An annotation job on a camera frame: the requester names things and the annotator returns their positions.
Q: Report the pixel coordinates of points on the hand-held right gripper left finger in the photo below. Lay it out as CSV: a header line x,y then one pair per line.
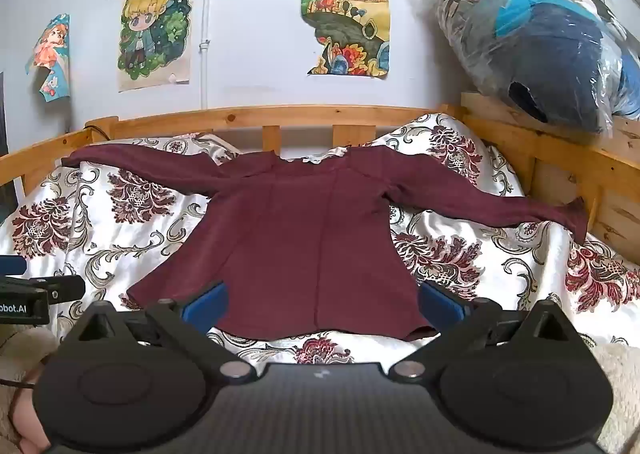
x,y
206,308

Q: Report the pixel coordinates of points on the wooden bed frame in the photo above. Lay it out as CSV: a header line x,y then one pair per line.
x,y
300,114

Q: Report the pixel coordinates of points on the maroon long-sleeve top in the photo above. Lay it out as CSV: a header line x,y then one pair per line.
x,y
310,234

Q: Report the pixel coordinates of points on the floral satin bedspread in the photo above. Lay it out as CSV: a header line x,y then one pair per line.
x,y
130,234

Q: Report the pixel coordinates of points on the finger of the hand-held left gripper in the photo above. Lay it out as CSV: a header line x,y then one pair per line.
x,y
62,286

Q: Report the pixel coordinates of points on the clear plastic bag of clothes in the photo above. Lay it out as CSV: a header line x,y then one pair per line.
x,y
550,48

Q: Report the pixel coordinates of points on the landscape drawing wall poster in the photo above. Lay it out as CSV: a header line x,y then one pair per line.
x,y
350,18

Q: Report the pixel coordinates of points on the blond cartoon figure wall poster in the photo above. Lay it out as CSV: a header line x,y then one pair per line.
x,y
152,33

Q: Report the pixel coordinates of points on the cream fluffy cloth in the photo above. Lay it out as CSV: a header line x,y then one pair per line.
x,y
22,349
622,384

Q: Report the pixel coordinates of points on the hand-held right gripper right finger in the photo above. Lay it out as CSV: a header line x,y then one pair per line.
x,y
440,308

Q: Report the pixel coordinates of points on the orange-haired cartoon figure wall poster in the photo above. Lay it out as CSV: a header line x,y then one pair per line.
x,y
50,58

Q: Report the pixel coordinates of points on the white wall pipe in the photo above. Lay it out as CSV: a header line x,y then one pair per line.
x,y
206,33

